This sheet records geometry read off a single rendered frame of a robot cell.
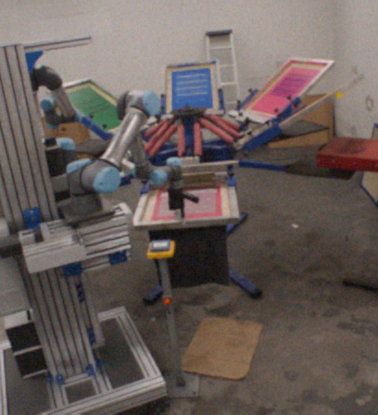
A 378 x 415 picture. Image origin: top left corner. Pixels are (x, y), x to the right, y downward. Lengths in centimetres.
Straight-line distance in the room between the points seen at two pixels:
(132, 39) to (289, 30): 224
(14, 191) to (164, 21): 510
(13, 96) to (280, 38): 537
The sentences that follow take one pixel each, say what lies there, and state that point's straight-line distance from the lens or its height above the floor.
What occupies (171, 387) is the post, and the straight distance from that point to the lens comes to 299.
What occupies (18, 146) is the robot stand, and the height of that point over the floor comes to 158.
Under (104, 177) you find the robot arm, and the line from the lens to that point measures 203.
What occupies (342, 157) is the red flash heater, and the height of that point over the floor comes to 110.
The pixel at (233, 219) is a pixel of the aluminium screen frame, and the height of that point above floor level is 100.
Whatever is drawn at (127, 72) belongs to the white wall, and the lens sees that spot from 720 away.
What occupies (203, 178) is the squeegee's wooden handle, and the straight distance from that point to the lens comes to 308.
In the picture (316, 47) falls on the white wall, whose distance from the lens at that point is 724.
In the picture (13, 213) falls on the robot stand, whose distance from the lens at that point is 236.
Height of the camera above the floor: 208
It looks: 24 degrees down
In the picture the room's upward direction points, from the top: 6 degrees counter-clockwise
